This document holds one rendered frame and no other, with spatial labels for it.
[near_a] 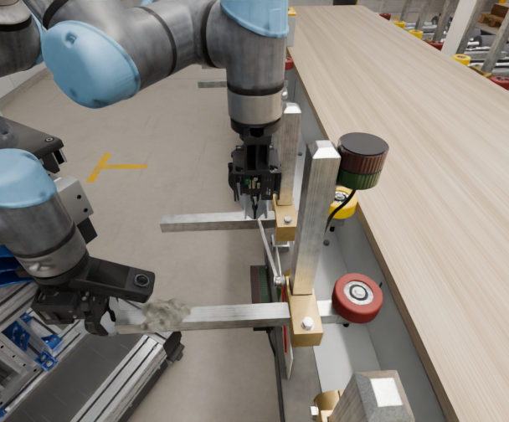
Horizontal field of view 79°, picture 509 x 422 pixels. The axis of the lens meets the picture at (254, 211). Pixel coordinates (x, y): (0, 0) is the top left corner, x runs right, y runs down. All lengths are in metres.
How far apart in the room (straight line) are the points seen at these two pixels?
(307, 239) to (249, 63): 0.25
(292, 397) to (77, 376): 0.87
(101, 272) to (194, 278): 1.21
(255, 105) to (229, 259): 1.40
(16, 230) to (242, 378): 1.16
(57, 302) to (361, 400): 0.42
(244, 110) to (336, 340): 0.61
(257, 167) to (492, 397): 0.44
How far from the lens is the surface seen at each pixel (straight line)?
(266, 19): 0.39
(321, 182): 0.40
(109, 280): 0.51
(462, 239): 0.75
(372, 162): 0.39
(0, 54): 0.77
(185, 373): 1.47
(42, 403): 1.38
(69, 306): 0.53
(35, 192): 0.40
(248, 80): 0.40
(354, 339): 0.85
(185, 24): 0.42
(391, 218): 0.73
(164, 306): 0.59
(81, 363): 1.38
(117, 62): 0.34
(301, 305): 0.57
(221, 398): 1.42
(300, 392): 0.70
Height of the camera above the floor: 1.36
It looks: 42 degrees down
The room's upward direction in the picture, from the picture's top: straight up
